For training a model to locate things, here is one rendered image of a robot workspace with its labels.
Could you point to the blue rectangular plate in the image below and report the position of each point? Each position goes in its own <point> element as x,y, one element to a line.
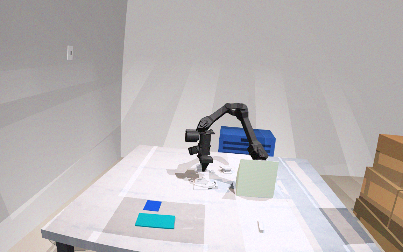
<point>152,205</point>

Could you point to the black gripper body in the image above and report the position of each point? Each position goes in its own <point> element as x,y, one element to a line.
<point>204,158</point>

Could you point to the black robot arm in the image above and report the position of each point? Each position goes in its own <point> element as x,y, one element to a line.
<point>255,149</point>

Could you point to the white flat bar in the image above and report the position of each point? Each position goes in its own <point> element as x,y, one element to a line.
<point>260,225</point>

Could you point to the teal rectangular plate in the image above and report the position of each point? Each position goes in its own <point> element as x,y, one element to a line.
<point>155,221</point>

